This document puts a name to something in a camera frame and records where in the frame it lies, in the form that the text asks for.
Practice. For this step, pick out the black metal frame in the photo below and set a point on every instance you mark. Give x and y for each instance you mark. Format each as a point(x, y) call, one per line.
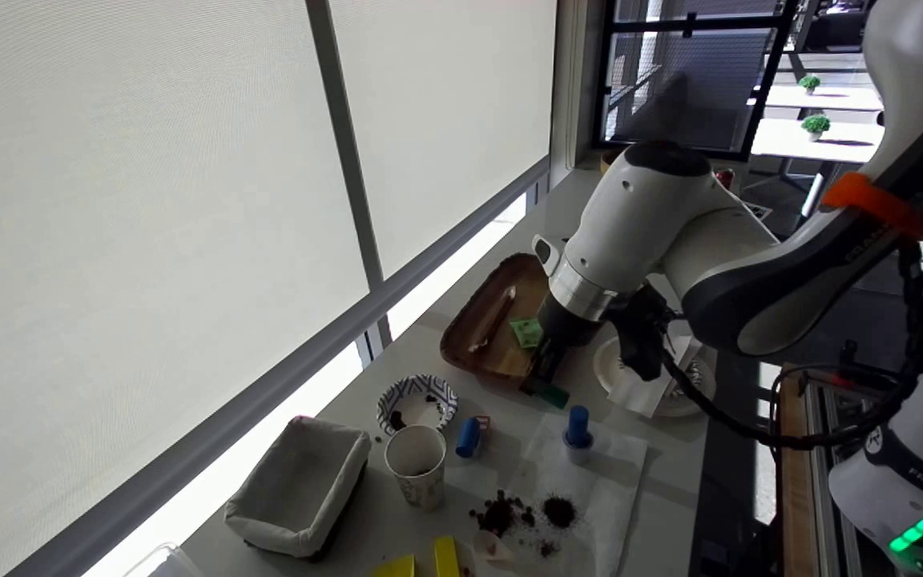
point(687, 21)

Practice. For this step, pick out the small green background object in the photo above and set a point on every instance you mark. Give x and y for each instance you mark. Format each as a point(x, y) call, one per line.
point(809, 82)
point(815, 126)

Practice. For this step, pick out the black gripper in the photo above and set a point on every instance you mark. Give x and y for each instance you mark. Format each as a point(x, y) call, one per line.
point(571, 337)

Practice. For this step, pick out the patterned paper bowl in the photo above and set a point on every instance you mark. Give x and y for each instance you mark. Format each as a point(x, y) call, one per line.
point(417, 401)

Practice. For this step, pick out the white rectangular container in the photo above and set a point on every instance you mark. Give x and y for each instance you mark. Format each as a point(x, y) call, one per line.
point(296, 493)

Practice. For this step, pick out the blue cylinder block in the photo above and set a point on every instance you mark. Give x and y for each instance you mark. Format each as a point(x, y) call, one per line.
point(470, 436)
point(579, 425)

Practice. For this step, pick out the white paper towel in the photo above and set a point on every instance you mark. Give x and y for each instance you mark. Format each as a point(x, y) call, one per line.
point(611, 500)

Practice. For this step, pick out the grey window sill rail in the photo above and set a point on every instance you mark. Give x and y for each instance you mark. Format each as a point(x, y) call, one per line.
point(270, 387)

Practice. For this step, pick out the grey window mullion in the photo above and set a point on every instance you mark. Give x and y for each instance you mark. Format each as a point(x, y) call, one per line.
point(345, 163)

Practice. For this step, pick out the dark coffee grounds spill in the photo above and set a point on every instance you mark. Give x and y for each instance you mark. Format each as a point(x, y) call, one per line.
point(502, 515)

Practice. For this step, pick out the brown wooden tray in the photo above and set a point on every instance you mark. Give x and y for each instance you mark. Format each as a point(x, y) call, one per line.
point(481, 322)

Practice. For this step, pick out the green snack packet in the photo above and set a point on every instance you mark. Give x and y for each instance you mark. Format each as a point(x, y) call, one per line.
point(527, 331)

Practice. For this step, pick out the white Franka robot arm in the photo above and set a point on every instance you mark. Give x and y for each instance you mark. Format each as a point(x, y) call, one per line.
point(655, 214)

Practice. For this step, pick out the white roller blind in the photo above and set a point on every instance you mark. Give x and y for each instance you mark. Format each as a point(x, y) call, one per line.
point(448, 108)
point(109, 214)

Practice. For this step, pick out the white paper cup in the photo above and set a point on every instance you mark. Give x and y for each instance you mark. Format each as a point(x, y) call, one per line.
point(417, 468)

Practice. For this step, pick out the brown wrapped stick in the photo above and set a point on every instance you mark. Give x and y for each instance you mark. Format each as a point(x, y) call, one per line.
point(494, 316)

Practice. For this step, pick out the yellow wooden block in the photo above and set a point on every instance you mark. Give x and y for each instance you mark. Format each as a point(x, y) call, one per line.
point(396, 569)
point(445, 558)

